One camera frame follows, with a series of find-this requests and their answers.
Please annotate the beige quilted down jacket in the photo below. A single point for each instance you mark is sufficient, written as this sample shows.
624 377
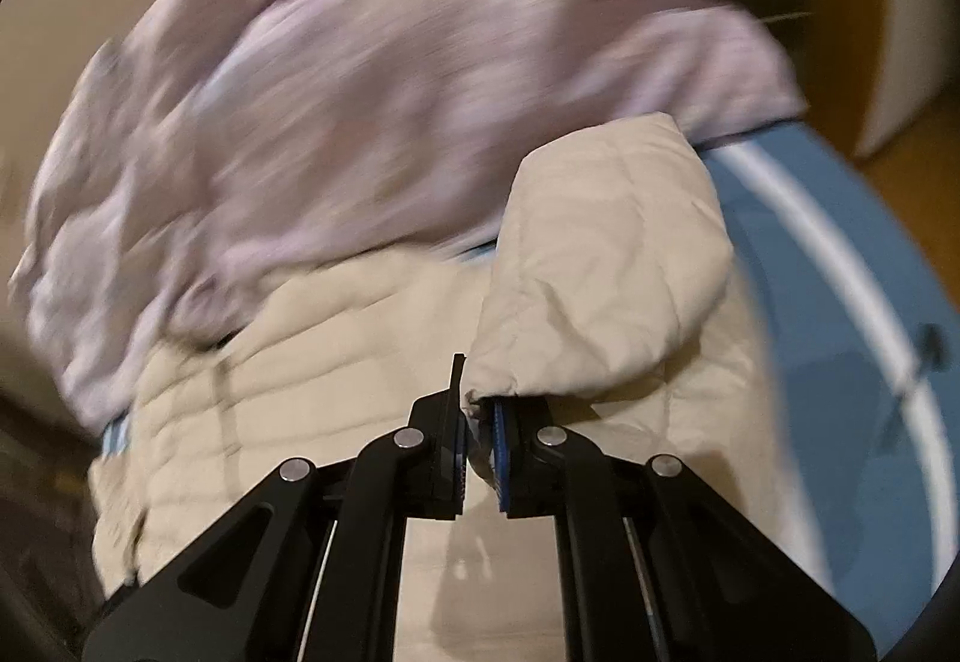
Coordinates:
569 449

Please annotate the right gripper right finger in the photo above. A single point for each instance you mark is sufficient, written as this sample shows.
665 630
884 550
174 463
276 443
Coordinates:
656 565

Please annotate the lilac crumpled duvet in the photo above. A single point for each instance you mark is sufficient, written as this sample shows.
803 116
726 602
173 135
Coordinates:
222 140

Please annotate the blue white striped bedsheet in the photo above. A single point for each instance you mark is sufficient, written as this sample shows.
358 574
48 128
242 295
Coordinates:
840 346

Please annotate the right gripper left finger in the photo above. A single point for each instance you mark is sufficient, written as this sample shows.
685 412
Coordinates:
307 564

